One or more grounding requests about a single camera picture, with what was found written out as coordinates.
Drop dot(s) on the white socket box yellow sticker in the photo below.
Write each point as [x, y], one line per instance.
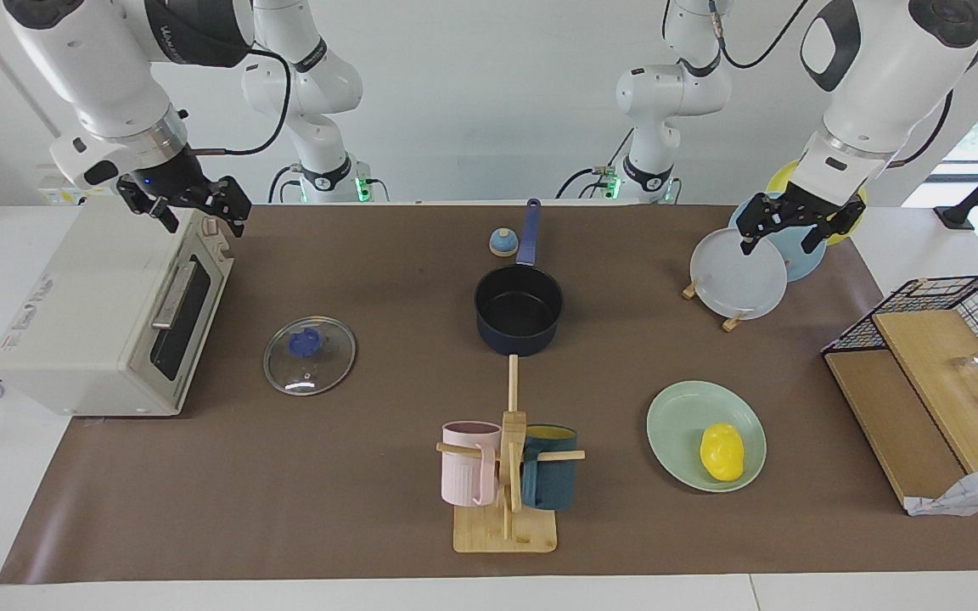
[60, 193]

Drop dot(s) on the brown table mat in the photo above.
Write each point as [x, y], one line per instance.
[370, 509]

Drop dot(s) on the grey plate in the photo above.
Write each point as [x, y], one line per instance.
[735, 284]

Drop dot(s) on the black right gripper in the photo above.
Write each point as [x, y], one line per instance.
[175, 176]

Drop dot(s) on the wooden mug tree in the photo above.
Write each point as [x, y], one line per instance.
[506, 530]

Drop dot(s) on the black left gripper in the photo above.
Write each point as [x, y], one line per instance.
[816, 204]

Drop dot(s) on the glass lid blue knob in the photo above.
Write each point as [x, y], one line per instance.
[309, 356]

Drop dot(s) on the wooden plate rack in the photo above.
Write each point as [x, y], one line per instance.
[733, 322]

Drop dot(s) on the beige toaster oven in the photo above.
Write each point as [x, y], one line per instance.
[81, 322]

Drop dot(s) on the light blue plate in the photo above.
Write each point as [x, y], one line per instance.
[803, 255]

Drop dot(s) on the yellow lemon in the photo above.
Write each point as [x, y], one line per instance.
[722, 454]

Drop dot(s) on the dark teal mug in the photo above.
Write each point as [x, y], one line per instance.
[553, 479]

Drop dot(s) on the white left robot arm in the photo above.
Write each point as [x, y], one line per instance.
[879, 76]

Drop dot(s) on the pink ribbed mug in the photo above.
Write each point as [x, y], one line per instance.
[465, 475]

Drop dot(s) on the yellow plate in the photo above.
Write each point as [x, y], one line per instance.
[782, 176]

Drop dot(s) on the wooden crate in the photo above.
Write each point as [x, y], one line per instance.
[922, 382]

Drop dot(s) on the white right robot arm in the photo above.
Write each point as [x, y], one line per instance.
[98, 59]

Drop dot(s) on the green plate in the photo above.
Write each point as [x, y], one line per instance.
[680, 433]

